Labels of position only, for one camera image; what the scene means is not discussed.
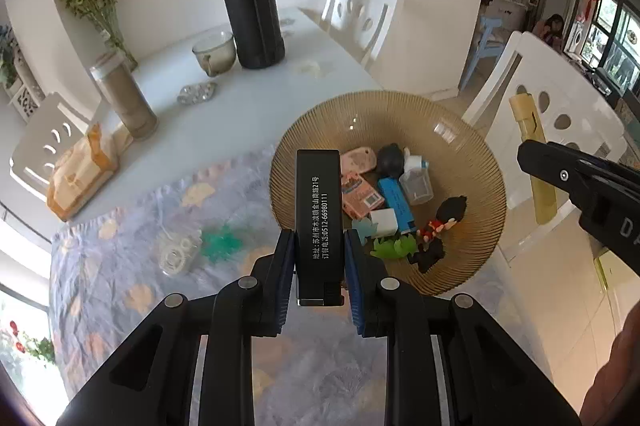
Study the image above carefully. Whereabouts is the yellow rectangular box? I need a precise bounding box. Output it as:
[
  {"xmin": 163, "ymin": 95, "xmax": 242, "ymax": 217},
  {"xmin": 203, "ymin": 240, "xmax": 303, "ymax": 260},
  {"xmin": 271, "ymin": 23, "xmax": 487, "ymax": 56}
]
[{"xmin": 509, "ymin": 92, "xmax": 556, "ymax": 224}]

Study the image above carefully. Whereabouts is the black dragon figurine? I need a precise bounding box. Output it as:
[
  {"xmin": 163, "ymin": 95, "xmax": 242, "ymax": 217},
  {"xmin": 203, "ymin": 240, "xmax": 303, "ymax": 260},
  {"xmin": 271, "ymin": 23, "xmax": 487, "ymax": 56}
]
[{"xmin": 407, "ymin": 238, "xmax": 445, "ymax": 273}]

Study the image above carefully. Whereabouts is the green frog toy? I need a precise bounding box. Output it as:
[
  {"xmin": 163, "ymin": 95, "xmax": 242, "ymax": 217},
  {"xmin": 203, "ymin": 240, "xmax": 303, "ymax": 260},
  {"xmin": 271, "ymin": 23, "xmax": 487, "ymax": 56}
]
[{"xmin": 371, "ymin": 234, "xmax": 418, "ymax": 260}]

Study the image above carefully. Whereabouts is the clear plastic gear toy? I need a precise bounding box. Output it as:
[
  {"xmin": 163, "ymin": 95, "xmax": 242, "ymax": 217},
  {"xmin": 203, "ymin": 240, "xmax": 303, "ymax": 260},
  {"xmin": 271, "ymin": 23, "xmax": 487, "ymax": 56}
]
[{"xmin": 155, "ymin": 230, "xmax": 202, "ymax": 276}]

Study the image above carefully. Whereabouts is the black-haired red girl figurine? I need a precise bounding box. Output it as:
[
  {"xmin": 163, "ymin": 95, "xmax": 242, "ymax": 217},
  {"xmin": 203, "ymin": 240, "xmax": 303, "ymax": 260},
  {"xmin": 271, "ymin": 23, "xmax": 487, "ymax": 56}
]
[{"xmin": 418, "ymin": 195, "xmax": 468, "ymax": 244}]

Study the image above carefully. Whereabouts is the white charger cube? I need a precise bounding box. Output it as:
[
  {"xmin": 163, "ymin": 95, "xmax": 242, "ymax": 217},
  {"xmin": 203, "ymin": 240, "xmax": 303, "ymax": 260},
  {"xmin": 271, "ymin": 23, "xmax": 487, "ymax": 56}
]
[{"xmin": 370, "ymin": 208, "xmax": 398, "ymax": 238}]

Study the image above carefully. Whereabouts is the green translucent splat toy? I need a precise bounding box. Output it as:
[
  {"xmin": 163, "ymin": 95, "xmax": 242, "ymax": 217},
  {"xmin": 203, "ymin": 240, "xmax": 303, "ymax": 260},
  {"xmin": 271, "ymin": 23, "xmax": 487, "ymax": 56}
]
[{"xmin": 201, "ymin": 224, "xmax": 244, "ymax": 262}]

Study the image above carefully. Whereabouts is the teal translucent splat toy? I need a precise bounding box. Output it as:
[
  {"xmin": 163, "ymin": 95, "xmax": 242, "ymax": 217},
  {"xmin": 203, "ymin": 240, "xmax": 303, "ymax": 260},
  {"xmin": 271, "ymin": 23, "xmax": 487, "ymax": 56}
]
[{"xmin": 352, "ymin": 217, "xmax": 378, "ymax": 245}]

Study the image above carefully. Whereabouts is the blue rectangular box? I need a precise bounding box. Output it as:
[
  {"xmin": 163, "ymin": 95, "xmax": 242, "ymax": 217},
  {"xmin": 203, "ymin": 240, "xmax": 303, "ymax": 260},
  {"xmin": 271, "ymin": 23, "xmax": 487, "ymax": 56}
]
[{"xmin": 378, "ymin": 177, "xmax": 416, "ymax": 234}]

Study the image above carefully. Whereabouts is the clear plastic cup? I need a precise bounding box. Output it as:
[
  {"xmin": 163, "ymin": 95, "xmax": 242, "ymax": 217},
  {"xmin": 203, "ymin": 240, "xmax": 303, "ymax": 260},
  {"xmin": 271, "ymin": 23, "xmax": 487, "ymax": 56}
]
[{"xmin": 399, "ymin": 168, "xmax": 434, "ymax": 206}]

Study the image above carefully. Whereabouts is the black-haired boy figurine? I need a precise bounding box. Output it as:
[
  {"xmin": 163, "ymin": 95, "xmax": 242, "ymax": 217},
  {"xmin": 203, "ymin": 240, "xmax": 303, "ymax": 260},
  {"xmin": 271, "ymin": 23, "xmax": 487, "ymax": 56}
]
[{"xmin": 375, "ymin": 143, "xmax": 428, "ymax": 179}]

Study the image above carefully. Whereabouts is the pink oval case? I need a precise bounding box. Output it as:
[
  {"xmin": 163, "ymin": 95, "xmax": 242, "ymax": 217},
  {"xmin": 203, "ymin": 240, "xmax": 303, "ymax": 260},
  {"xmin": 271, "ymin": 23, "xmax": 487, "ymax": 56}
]
[{"xmin": 341, "ymin": 146, "xmax": 378, "ymax": 176}]

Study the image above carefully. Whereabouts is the black rectangular box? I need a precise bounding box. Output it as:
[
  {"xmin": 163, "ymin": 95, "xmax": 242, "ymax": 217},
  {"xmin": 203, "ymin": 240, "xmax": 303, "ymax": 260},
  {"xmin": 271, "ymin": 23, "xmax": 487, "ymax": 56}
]
[{"xmin": 295, "ymin": 150, "xmax": 344, "ymax": 307}]

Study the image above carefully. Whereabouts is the person's right hand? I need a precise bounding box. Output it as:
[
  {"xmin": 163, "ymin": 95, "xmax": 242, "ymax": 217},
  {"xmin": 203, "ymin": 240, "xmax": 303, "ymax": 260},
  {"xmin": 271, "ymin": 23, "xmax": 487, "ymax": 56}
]
[{"xmin": 579, "ymin": 306, "xmax": 639, "ymax": 425}]

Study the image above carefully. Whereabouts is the white chair near right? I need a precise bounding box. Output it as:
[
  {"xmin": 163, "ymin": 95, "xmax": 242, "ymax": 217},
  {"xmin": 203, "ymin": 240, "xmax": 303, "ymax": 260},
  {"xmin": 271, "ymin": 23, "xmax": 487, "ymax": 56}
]
[{"xmin": 462, "ymin": 30, "xmax": 629, "ymax": 262}]

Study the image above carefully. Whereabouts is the white chair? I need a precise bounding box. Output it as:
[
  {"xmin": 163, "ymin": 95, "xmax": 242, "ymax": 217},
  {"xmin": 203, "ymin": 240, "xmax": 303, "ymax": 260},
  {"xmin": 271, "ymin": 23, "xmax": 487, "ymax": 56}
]
[
  {"xmin": 299, "ymin": 0, "xmax": 403, "ymax": 73},
  {"xmin": 10, "ymin": 92, "xmax": 89, "ymax": 202},
  {"xmin": 462, "ymin": 30, "xmax": 629, "ymax": 262}
]

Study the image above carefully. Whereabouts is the red flower plant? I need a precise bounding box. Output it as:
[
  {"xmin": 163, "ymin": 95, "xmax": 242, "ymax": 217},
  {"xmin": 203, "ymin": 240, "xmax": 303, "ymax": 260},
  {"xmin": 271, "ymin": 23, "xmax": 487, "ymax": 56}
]
[{"xmin": 1, "ymin": 321, "xmax": 55, "ymax": 364}]

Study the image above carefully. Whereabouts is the amber ribbed glass bowl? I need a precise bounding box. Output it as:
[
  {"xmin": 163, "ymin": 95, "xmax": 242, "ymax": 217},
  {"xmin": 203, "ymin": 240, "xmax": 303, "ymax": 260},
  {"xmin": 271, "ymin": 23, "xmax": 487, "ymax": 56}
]
[{"xmin": 269, "ymin": 90, "xmax": 506, "ymax": 295}]

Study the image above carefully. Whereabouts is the seated person in background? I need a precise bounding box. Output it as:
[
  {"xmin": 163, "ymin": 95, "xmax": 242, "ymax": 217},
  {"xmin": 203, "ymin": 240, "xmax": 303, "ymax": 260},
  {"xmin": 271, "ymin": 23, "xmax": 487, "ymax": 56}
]
[{"xmin": 532, "ymin": 13, "xmax": 564, "ymax": 53}]

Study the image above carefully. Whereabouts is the light blue chair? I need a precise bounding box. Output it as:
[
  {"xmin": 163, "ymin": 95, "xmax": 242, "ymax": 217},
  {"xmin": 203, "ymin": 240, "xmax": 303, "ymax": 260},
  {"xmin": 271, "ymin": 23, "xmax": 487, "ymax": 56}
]
[{"xmin": 459, "ymin": 16, "xmax": 506, "ymax": 91}]

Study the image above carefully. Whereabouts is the white chair far left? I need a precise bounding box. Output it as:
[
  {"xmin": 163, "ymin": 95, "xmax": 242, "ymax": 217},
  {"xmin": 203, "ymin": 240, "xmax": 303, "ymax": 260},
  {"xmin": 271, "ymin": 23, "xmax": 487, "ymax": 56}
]
[{"xmin": 10, "ymin": 92, "xmax": 89, "ymax": 202}]

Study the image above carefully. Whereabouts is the pill blister pack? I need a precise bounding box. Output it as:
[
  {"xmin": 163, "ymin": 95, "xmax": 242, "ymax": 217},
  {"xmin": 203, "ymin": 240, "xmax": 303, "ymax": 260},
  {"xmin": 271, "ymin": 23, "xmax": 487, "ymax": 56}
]
[{"xmin": 177, "ymin": 80, "xmax": 217, "ymax": 105}]

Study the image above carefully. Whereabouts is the white chair far right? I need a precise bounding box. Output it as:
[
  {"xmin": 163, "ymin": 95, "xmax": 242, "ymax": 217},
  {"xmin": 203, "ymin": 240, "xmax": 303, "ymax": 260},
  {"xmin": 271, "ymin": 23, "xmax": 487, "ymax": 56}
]
[{"xmin": 299, "ymin": 0, "xmax": 403, "ymax": 73}]

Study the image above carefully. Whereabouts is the white carved shelf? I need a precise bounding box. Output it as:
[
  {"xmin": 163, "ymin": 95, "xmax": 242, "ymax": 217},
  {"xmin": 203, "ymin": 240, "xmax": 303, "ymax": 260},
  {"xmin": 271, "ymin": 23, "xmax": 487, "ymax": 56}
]
[{"xmin": 2, "ymin": 51, "xmax": 46, "ymax": 123}]

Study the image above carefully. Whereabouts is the beige cylindrical canister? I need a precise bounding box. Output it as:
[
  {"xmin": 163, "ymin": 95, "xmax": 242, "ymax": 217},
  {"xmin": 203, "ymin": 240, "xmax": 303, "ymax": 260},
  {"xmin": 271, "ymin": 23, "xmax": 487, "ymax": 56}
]
[{"xmin": 90, "ymin": 49, "xmax": 158, "ymax": 140}]

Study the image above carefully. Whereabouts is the small glass cup bowl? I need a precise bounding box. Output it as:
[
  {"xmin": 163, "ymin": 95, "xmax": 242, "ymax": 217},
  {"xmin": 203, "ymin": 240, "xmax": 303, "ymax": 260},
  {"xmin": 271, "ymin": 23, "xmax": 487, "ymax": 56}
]
[{"xmin": 192, "ymin": 30, "xmax": 236, "ymax": 77}]

